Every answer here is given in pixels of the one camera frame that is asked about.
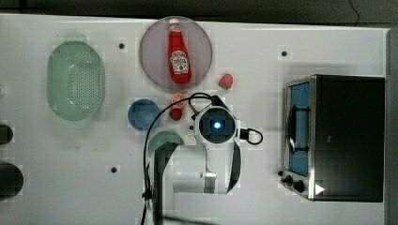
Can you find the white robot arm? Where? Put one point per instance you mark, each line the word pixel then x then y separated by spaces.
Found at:
pixel 211 166

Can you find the black silver toaster oven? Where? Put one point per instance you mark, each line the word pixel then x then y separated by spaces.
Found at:
pixel 334 138

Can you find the small red plush strawberry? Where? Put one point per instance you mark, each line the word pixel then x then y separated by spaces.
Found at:
pixel 176 114

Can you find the plush orange slice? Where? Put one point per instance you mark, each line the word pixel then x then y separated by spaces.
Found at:
pixel 178 100

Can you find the red green plush strawberry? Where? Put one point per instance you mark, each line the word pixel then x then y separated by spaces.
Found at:
pixel 226 81

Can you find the red plush ketchup bottle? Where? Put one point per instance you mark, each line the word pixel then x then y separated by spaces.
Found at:
pixel 178 55

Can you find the grey round plate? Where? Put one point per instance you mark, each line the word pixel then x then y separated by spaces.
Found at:
pixel 154 50

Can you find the green perforated colander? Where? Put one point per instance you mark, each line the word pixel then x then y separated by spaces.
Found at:
pixel 75 81

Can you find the black round bowl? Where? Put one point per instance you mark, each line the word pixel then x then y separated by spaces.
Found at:
pixel 6 134

